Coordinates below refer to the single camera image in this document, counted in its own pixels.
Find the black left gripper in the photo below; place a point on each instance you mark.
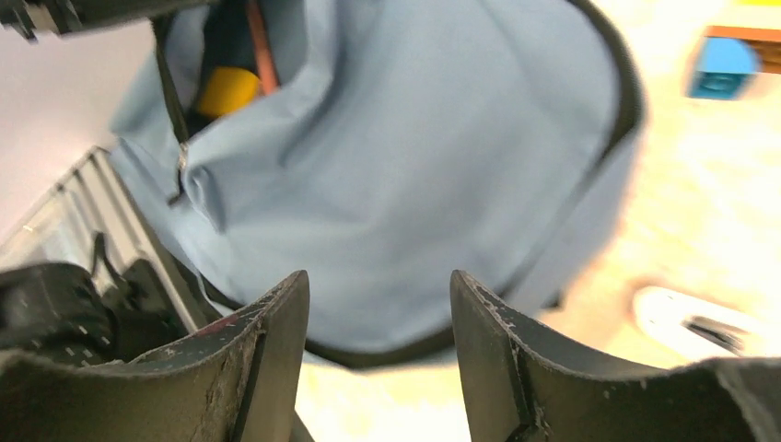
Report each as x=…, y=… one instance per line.
x=30, y=18

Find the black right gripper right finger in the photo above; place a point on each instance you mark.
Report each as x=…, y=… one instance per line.
x=523, y=381

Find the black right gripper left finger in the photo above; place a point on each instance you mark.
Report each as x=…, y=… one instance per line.
x=233, y=380

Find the pink white small stapler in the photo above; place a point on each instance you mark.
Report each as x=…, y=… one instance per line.
x=697, y=329

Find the yellow grey pencil sharpener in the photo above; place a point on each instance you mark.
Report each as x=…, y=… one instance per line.
x=226, y=90

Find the orange pen slanted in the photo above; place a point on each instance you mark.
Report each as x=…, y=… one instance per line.
x=269, y=82

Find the blue grey student backpack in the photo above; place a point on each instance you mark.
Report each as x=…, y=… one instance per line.
x=408, y=139

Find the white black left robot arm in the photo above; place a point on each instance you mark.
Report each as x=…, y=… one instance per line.
x=84, y=279

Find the colourful sticky note stack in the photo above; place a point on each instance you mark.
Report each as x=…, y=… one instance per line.
x=730, y=57

